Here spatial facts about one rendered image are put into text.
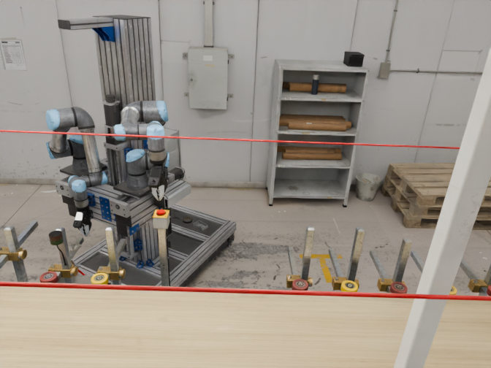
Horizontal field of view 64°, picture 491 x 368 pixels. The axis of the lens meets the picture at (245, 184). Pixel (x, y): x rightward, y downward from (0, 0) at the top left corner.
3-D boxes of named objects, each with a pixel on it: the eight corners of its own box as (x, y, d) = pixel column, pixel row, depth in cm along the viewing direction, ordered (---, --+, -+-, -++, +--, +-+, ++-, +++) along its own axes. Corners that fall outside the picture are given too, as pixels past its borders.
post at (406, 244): (384, 307, 223) (403, 236, 202) (391, 307, 223) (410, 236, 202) (386, 312, 220) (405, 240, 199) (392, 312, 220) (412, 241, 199)
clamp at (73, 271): (53, 271, 212) (52, 263, 210) (79, 271, 212) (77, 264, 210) (49, 278, 207) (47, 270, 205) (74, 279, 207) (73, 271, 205)
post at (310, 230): (297, 298, 220) (307, 225, 198) (303, 298, 220) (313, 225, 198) (298, 302, 217) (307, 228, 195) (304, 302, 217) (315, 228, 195)
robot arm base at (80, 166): (84, 161, 288) (82, 149, 284) (99, 166, 282) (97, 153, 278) (66, 169, 276) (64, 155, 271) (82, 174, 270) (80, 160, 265)
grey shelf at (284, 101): (265, 188, 491) (275, 58, 421) (337, 189, 496) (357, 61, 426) (269, 206, 451) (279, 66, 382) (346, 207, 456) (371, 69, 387)
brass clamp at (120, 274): (101, 272, 213) (99, 265, 211) (126, 273, 213) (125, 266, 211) (97, 280, 208) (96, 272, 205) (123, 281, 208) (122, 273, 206)
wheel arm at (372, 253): (368, 255, 241) (370, 249, 239) (374, 255, 241) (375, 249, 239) (392, 306, 202) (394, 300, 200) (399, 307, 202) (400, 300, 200)
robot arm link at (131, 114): (120, 98, 220) (112, 123, 177) (139, 98, 223) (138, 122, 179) (121, 119, 225) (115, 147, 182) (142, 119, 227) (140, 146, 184)
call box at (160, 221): (155, 222, 200) (155, 209, 196) (169, 223, 200) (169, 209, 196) (153, 230, 193) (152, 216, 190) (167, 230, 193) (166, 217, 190)
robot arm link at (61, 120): (72, 158, 272) (78, 120, 227) (49, 163, 265) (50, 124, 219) (68, 143, 275) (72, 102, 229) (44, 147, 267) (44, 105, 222)
